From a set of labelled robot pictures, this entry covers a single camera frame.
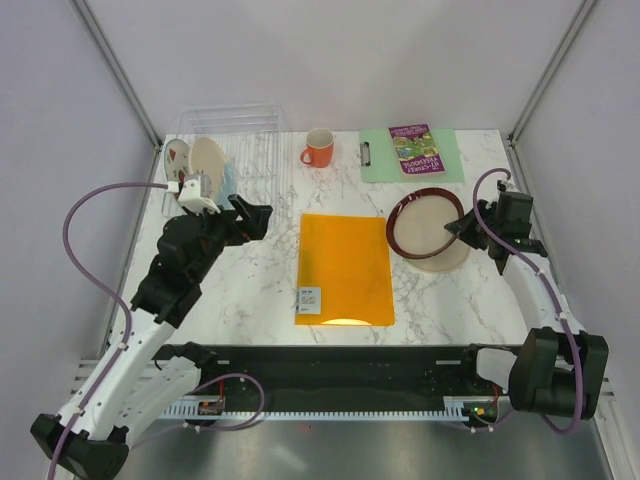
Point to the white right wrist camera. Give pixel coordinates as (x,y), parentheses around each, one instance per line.
(504,185)

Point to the cream leaf pattern plate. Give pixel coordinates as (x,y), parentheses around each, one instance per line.
(206,157)

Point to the white wire dish rack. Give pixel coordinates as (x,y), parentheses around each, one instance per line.
(256,139)

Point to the green clipboard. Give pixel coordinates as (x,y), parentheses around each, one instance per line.
(380,165)

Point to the orange mug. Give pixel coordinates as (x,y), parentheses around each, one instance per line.
(319,148)

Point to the left aluminium frame post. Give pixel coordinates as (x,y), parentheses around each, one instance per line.
(109,57)

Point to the white slotted cable duct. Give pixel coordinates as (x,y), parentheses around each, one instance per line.
(453,409)

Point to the watermelon pattern plate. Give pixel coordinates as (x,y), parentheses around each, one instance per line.
(175,160)

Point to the purple book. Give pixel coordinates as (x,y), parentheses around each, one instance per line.
(416,151)

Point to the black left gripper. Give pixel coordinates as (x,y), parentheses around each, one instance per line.
(253,226)

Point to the aluminium frame post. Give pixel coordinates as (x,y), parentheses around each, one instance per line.
(552,68)
(109,57)

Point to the green cream branch plate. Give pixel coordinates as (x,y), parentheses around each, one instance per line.
(450,259)

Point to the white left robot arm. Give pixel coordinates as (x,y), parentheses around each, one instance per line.
(92,434)

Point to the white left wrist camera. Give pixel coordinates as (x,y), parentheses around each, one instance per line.
(193,194)

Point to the orange plastic folder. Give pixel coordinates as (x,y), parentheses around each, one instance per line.
(344,272)

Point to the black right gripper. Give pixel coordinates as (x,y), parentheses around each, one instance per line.
(463,229)

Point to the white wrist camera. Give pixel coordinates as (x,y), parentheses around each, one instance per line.
(193,194)
(504,185)

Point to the brown rimmed plate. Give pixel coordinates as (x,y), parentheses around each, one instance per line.
(415,228)

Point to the right aluminium frame post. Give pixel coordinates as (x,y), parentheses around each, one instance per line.
(552,68)

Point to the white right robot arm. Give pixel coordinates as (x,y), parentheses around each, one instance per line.
(559,369)

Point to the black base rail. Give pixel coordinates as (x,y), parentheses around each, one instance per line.
(323,378)

